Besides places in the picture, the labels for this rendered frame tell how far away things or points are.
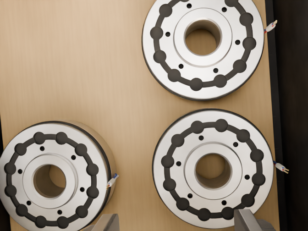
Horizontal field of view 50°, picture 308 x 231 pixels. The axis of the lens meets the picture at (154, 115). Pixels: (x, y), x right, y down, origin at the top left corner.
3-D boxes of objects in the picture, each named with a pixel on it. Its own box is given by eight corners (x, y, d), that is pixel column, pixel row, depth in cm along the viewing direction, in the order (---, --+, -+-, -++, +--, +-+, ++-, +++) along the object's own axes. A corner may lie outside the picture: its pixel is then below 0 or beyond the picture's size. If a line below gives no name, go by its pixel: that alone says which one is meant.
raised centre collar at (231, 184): (244, 197, 28) (245, 199, 27) (185, 200, 28) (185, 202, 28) (239, 139, 28) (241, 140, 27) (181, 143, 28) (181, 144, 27)
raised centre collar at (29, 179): (79, 208, 29) (76, 210, 28) (25, 206, 29) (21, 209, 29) (78, 152, 29) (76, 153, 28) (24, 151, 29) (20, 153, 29)
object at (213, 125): (276, 223, 28) (278, 226, 27) (158, 229, 29) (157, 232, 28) (267, 105, 28) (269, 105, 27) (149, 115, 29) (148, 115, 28)
